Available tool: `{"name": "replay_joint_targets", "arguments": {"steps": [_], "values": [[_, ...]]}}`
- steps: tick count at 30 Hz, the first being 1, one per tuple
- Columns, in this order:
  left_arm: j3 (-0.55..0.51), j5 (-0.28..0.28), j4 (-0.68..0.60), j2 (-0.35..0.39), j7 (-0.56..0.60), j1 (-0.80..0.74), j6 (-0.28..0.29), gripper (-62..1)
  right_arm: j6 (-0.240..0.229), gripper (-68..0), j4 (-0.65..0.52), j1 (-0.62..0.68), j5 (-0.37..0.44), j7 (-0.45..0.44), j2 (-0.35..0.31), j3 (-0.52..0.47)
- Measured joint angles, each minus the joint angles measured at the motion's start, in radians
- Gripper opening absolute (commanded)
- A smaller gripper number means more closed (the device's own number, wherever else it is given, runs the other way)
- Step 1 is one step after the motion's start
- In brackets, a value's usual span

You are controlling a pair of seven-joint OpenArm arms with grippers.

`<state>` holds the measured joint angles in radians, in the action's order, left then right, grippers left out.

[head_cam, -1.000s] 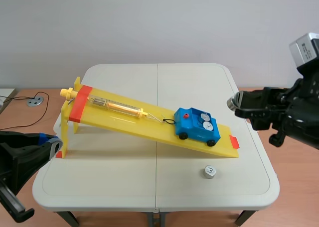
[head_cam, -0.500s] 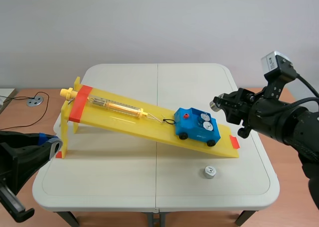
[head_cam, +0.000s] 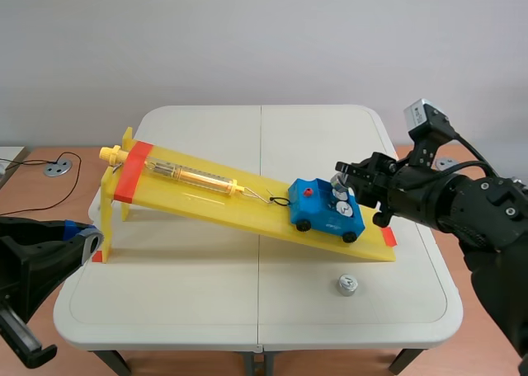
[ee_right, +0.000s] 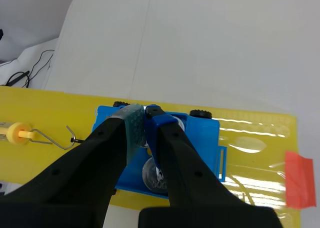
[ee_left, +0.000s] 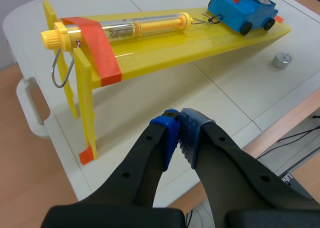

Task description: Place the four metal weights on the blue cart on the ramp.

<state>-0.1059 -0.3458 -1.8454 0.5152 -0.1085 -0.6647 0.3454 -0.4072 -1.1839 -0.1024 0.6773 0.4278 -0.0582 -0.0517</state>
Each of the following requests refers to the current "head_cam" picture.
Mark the yellow plastic ramp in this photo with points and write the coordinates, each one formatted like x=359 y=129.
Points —
x=198 y=194

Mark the black table leg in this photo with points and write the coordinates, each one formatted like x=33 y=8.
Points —
x=110 y=361
x=257 y=363
x=406 y=361

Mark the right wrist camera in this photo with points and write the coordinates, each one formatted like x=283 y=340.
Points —
x=418 y=114

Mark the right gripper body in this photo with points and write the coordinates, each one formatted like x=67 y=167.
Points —
x=412 y=194

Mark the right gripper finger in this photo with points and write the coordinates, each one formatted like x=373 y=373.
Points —
x=367 y=170
x=369 y=194

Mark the blue toy cart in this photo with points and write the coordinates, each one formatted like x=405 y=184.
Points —
x=315 y=211

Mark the small silver metal weight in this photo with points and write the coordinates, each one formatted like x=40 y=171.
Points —
x=336 y=183
x=346 y=286
x=340 y=194
x=345 y=209

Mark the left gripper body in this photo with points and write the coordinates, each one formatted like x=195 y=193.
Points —
x=29 y=273

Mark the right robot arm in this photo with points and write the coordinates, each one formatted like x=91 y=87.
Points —
x=491 y=236

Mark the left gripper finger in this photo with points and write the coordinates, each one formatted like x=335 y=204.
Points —
x=24 y=343
x=74 y=232

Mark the clear yellow spring scale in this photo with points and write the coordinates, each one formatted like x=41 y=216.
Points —
x=194 y=178

